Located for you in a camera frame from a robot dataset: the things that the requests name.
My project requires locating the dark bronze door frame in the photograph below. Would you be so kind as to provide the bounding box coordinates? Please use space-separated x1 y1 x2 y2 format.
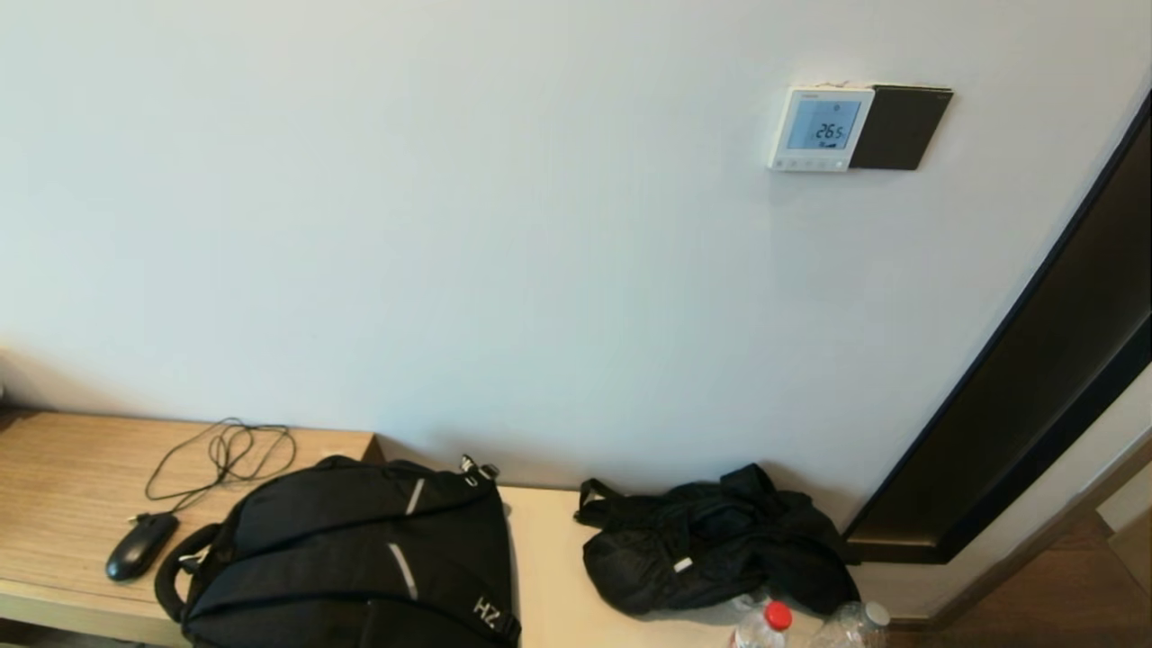
841 90 1152 565

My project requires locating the thin black mouse cable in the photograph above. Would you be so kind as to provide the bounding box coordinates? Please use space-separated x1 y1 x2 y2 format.
129 417 296 527

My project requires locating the wooden desk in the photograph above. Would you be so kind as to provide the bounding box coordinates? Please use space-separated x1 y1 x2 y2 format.
0 407 386 647

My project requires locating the dark wall switch plate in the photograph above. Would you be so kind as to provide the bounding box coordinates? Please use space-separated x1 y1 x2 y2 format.
849 84 955 171

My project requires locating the crumpled black nylon bag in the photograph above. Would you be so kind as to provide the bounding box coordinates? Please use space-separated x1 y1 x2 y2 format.
574 463 863 618

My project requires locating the wooden skirting board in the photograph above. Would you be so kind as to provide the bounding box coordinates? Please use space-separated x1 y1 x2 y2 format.
891 436 1152 631

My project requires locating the red-capped clear water bottle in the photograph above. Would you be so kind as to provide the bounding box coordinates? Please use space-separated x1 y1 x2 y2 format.
731 601 797 648

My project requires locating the white wall thermostat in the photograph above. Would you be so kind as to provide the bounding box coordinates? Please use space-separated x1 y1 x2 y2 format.
768 85 876 173

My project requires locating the black computer mouse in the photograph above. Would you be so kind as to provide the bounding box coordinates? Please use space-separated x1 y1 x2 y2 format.
104 511 179 582

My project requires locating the black backpack with grey stripes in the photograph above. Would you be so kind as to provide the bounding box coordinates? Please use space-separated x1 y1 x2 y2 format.
153 454 523 648

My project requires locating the white-capped clear plastic bottle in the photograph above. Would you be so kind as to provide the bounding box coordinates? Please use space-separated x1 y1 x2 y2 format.
808 601 894 648

